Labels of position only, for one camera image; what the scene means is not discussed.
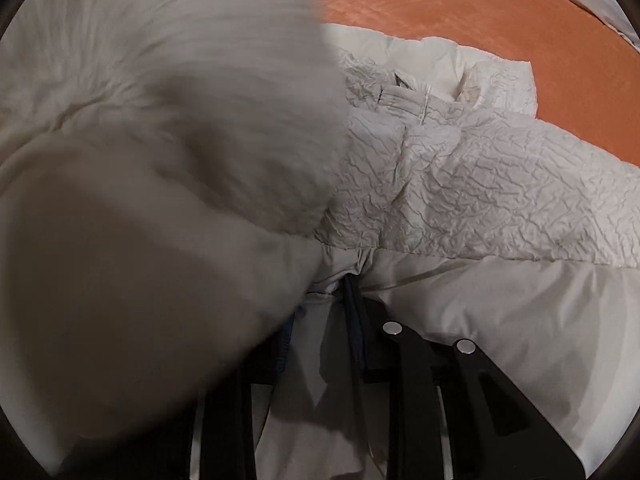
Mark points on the white quilted jacket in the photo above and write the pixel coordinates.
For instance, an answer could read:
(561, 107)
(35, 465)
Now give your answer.
(475, 185)

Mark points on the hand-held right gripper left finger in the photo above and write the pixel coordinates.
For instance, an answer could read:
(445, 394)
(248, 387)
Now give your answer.
(282, 355)

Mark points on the orange fleece blanket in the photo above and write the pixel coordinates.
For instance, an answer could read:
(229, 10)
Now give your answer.
(425, 5)

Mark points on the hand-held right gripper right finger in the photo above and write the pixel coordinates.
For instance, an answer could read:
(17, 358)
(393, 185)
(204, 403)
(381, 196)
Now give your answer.
(354, 320)

